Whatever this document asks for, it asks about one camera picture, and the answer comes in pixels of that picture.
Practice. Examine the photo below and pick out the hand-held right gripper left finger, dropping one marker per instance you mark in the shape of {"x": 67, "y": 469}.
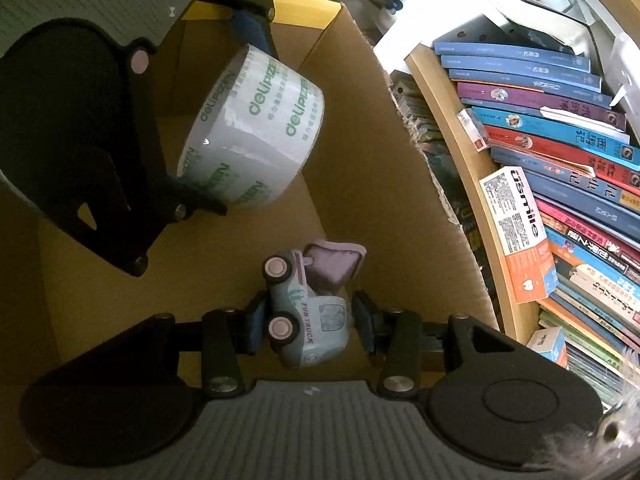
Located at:
{"x": 256, "y": 324}

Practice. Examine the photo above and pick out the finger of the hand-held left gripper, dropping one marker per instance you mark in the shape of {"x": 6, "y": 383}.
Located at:
{"x": 248, "y": 28}
{"x": 196, "y": 201}

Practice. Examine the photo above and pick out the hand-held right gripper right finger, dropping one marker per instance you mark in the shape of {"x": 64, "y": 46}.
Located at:
{"x": 362, "y": 324}

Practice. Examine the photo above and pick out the pale blue toy truck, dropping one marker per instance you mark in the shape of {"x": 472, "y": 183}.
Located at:
{"x": 305, "y": 310}

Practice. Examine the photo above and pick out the clear packing tape roll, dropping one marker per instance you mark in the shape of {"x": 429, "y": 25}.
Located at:
{"x": 252, "y": 125}

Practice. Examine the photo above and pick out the cardboard box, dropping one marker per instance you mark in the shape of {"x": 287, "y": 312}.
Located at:
{"x": 375, "y": 185}

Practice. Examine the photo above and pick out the stack of comic books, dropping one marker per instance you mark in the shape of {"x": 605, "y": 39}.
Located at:
{"x": 440, "y": 160}

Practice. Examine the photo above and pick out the white and orange carton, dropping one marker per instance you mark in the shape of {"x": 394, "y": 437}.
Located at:
{"x": 520, "y": 230}

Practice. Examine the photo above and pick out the small blue and white box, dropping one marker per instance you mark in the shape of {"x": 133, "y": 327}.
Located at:
{"x": 547, "y": 346}

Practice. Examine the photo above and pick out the curved wooden shelf board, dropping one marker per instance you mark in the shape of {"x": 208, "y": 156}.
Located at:
{"x": 475, "y": 170}

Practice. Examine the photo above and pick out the small white and red box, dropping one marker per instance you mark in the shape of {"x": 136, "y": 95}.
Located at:
{"x": 473, "y": 129}

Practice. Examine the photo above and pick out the row of books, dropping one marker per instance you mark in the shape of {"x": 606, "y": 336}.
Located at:
{"x": 580, "y": 200}

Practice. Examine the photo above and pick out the grey furry object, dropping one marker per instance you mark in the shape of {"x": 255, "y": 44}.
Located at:
{"x": 590, "y": 440}

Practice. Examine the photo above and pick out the open white book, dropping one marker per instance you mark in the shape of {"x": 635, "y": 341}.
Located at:
{"x": 535, "y": 10}

